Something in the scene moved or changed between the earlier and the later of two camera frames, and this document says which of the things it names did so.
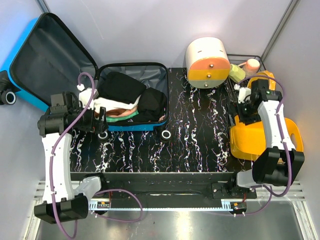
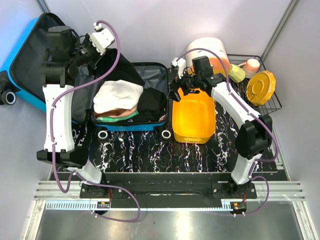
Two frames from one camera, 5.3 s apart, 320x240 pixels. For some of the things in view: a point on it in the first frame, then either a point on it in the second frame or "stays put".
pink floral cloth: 126,112 stays put
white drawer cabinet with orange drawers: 208,63 stays put
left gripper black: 94,124 -> 98,57
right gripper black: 246,120 -> 178,83
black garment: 117,87 -> 123,70
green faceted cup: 236,74 stays put
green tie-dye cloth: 110,119 stays put
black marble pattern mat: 199,125 stays put
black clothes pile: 151,105 stays put
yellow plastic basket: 247,141 -> 193,117
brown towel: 115,112 stays put
